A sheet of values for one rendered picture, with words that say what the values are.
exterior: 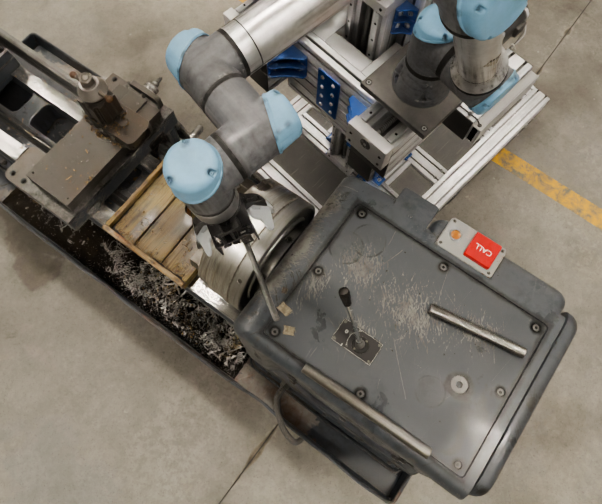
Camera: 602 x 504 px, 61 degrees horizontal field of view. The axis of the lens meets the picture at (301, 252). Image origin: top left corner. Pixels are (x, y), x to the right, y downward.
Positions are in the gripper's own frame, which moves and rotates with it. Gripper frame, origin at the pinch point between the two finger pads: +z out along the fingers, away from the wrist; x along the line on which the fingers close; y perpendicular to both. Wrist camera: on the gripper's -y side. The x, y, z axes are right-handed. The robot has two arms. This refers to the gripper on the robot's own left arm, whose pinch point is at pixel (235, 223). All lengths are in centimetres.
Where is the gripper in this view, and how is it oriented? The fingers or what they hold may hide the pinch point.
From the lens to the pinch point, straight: 98.8
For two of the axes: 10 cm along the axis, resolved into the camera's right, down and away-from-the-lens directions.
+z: 0.6, 2.1, 9.8
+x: 9.2, -3.9, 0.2
